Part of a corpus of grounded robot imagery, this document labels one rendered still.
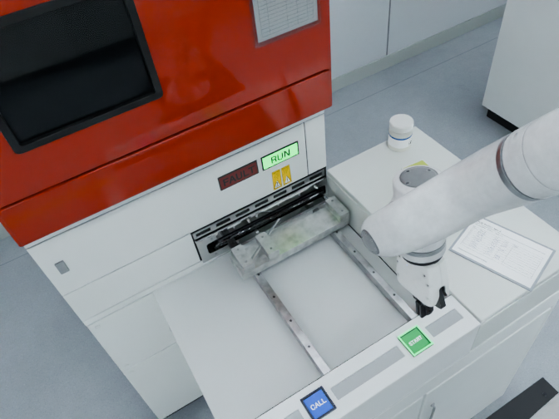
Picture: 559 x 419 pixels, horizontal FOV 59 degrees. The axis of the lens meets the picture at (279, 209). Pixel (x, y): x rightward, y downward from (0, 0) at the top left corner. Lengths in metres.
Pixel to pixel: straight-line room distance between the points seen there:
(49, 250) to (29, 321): 1.47
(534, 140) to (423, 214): 0.20
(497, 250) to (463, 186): 0.67
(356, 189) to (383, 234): 0.69
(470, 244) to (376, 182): 0.32
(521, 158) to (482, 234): 0.77
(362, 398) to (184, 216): 0.64
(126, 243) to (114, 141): 0.34
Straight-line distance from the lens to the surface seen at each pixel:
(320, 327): 1.35
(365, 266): 1.42
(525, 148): 0.62
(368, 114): 3.32
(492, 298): 1.27
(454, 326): 1.22
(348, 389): 1.13
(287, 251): 1.42
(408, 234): 0.75
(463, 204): 0.72
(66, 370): 2.50
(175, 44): 1.03
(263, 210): 1.45
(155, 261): 1.42
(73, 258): 1.32
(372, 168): 1.52
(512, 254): 1.36
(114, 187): 1.14
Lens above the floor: 2.00
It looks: 47 degrees down
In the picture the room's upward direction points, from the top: 9 degrees counter-clockwise
